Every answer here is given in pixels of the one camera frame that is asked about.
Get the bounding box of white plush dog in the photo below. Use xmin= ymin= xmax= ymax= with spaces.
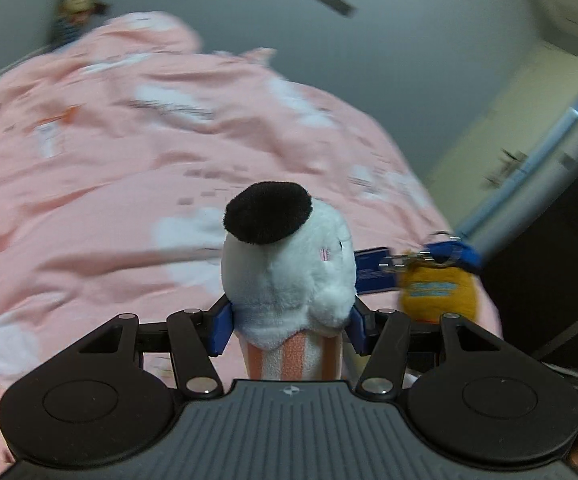
xmin=221 ymin=181 xmax=358 ymax=382

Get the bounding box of blue card box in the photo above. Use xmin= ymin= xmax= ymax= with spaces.
xmin=354 ymin=246 xmax=403 ymax=295

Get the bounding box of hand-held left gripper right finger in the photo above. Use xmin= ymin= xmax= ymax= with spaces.
xmin=347 ymin=304 xmax=501 ymax=401

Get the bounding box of cream door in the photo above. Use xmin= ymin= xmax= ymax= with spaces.
xmin=426 ymin=39 xmax=578 ymax=222

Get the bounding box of pink printed blanket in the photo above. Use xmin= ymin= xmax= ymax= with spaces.
xmin=0 ymin=10 xmax=503 ymax=463

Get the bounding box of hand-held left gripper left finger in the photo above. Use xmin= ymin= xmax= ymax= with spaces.
xmin=76 ymin=295 xmax=235 ymax=401

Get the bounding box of grey metal pole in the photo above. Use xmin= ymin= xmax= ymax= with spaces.
xmin=453 ymin=102 xmax=578 ymax=257

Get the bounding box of dark door handle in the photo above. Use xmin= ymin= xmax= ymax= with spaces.
xmin=483 ymin=148 xmax=531 ymax=189

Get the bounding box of pile of colourful plush toys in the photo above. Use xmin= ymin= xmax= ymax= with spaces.
xmin=48 ymin=0 xmax=112 ymax=49

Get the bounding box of brown plush bear keychain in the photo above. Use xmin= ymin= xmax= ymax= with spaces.
xmin=386 ymin=231 xmax=485 ymax=325

